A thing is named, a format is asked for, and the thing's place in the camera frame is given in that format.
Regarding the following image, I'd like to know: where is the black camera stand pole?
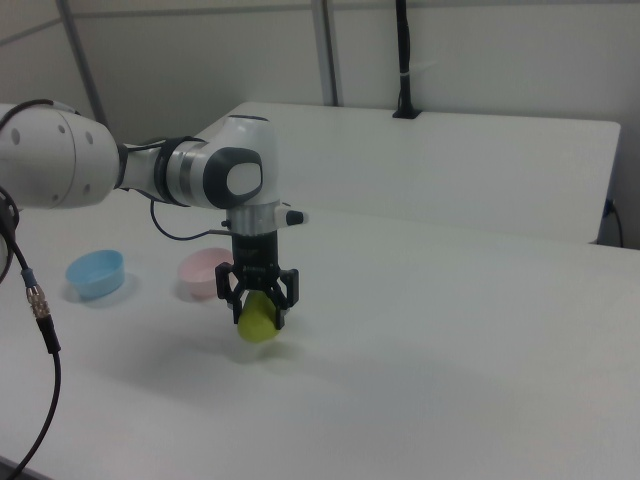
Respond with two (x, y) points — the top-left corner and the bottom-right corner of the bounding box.
(391, 0), (422, 120)

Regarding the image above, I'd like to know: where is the black cable with metal connector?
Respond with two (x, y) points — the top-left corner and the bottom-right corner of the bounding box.
(0, 183), (65, 480)

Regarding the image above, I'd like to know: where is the blue bowl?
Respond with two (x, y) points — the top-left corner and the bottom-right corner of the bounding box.
(65, 249), (126, 302)

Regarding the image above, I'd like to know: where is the green pear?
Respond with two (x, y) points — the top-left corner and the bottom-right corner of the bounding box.
(236, 291), (278, 345)

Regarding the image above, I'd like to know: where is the pink bowl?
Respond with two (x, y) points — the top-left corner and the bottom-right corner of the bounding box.
(177, 246), (235, 302)

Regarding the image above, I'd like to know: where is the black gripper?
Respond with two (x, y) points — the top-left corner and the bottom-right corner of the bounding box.
(214, 230), (301, 332)

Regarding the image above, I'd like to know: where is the grey metal partition post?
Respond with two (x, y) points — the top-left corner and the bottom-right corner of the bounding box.
(56, 0), (110, 127)
(311, 0), (347, 107)

